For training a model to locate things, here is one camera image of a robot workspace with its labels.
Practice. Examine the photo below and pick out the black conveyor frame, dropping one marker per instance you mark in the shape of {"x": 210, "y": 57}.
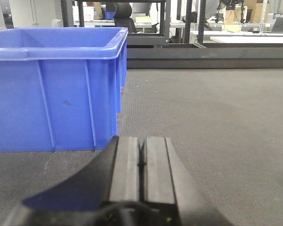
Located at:
{"x": 206, "y": 56}

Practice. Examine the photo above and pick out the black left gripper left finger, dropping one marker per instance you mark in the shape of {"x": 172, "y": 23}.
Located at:
{"x": 112, "y": 176}

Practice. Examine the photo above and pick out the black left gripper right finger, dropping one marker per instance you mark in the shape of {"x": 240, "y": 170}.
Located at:
{"x": 169, "y": 188}

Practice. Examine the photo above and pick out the blue plastic bin on conveyor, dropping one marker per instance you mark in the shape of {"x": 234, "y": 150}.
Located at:
{"x": 60, "y": 88}

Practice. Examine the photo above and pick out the white desk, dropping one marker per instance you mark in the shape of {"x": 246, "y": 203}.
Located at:
{"x": 243, "y": 37}

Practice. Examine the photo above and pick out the black office chair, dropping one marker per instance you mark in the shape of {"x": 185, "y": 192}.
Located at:
{"x": 122, "y": 16}

